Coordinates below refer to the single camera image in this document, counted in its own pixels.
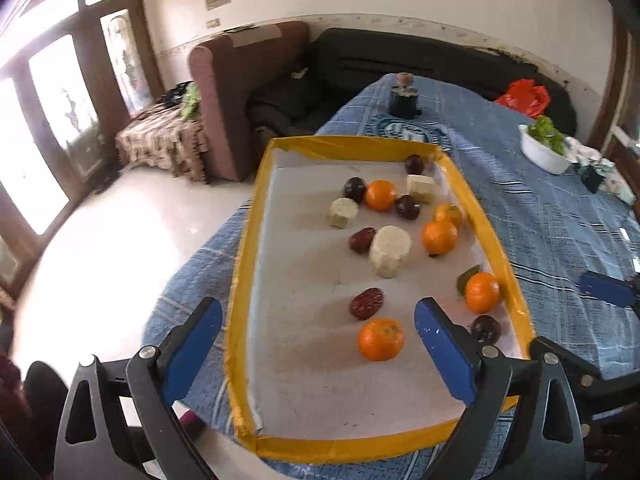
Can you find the dark purple round fruit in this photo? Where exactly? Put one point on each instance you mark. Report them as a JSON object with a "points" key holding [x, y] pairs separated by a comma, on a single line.
{"points": [[407, 207], [414, 164], [485, 329], [354, 188]]}

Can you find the black cup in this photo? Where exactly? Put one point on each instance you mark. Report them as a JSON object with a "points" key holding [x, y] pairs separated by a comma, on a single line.
{"points": [[592, 179]]}

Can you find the brown armchair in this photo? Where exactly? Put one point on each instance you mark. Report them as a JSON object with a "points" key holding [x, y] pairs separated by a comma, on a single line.
{"points": [[225, 90]]}

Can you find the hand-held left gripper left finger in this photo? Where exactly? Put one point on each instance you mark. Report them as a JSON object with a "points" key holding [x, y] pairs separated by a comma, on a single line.
{"points": [[192, 355]]}

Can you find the black sofa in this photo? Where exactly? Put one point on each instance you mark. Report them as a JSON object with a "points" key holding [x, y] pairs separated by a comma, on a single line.
{"points": [[350, 60]]}

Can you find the white bowl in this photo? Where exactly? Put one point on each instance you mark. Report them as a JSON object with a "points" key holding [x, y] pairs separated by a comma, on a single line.
{"points": [[540, 155]]}

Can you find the white cloth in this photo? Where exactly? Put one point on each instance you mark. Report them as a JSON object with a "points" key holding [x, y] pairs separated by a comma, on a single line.
{"points": [[615, 180]]}

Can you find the large cream foam cylinder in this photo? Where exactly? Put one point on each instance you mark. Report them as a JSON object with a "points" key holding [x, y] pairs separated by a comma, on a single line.
{"points": [[389, 252]]}

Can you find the glass panel door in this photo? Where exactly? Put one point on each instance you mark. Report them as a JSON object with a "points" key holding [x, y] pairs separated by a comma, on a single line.
{"points": [[100, 75]]}

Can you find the patterned cloth covered bench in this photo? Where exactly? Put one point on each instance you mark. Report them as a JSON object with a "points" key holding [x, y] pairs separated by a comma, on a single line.
{"points": [[155, 140]]}

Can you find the black jar with cork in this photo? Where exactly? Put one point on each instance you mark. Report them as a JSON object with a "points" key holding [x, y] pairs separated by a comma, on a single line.
{"points": [[402, 102]]}

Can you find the green lettuce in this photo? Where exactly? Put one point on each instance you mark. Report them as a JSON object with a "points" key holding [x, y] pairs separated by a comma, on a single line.
{"points": [[547, 132]]}

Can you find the square cream foam block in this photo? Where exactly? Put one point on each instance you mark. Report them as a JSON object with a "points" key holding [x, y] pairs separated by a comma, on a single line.
{"points": [[421, 189]]}

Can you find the yellow taped cardboard box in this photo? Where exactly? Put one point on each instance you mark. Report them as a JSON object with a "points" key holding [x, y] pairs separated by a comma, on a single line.
{"points": [[300, 360]]}

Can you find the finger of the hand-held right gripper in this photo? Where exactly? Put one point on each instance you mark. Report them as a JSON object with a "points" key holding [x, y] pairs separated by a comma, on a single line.
{"points": [[575, 371], [607, 287]]}

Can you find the green item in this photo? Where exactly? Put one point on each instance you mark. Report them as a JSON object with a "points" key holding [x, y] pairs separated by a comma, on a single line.
{"points": [[191, 102]]}

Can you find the blue checked tablecloth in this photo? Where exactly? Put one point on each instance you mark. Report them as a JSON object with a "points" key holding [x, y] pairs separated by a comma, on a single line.
{"points": [[550, 240]]}

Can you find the red date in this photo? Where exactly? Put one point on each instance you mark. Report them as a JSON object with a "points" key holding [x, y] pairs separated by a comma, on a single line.
{"points": [[361, 240], [366, 303]]}

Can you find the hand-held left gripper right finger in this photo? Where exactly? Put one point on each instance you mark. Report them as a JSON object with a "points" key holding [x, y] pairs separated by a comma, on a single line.
{"points": [[442, 350]]}

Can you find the black item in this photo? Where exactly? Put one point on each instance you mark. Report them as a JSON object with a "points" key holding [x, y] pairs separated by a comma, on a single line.
{"points": [[172, 95]]}

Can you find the small white item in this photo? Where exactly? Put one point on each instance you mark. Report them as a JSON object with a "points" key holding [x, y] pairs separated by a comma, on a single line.
{"points": [[299, 73]]}

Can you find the red plastic bag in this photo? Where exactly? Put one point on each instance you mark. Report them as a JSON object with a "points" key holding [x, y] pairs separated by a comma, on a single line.
{"points": [[522, 96]]}

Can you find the small cream foam cylinder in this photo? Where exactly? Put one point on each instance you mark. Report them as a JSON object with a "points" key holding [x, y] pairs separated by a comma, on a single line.
{"points": [[342, 211]]}

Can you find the orange mandarin with leaf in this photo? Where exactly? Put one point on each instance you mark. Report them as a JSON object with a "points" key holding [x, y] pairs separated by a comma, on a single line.
{"points": [[482, 292]]}

